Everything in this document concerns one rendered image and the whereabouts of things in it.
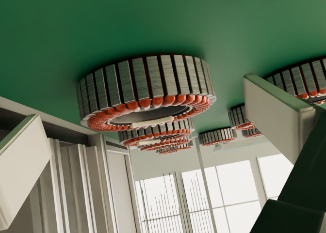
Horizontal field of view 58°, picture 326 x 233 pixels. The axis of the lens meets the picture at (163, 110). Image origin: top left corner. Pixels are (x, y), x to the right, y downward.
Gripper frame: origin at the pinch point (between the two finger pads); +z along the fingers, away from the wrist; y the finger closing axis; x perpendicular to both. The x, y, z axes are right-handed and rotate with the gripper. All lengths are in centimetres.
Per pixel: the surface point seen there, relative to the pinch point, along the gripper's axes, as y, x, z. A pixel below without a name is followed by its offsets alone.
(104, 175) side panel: -10.3, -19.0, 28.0
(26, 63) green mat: -6.7, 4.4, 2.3
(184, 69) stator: 3.1, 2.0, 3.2
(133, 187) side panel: -9, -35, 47
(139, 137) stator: -2.2, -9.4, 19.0
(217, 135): 15, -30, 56
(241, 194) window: 142, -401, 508
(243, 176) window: 156, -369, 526
